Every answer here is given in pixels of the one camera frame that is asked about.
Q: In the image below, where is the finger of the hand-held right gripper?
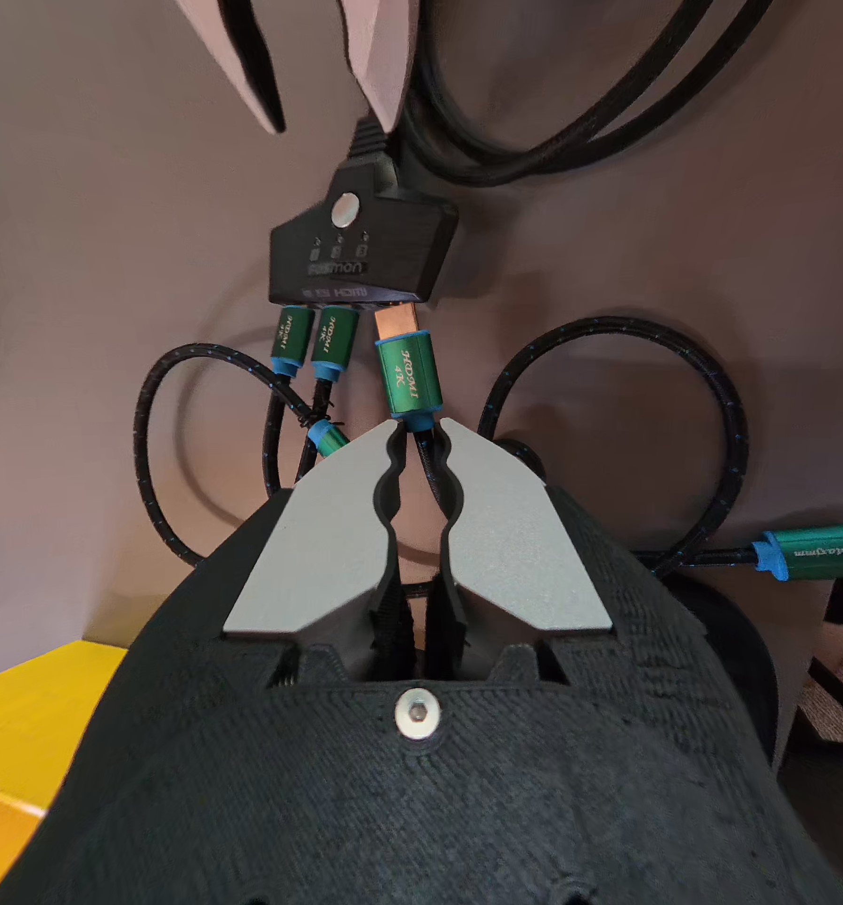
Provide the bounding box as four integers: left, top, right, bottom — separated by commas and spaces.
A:
173, 0, 287, 137
335, 0, 422, 137

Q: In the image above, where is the black HDMI switch with cable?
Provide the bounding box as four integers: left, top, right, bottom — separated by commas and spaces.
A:
269, 0, 777, 313

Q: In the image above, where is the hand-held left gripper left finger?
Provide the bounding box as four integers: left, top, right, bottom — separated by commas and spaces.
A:
221, 420, 412, 648

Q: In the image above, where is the yellow plastic bin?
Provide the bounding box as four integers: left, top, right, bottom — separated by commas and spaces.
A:
0, 640, 130, 905

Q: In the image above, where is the black braided green-plug cable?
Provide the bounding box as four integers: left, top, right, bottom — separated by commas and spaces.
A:
133, 305, 362, 567
373, 300, 751, 577
262, 304, 843, 584

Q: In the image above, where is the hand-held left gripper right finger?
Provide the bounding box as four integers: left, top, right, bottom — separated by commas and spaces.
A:
429, 417, 615, 648

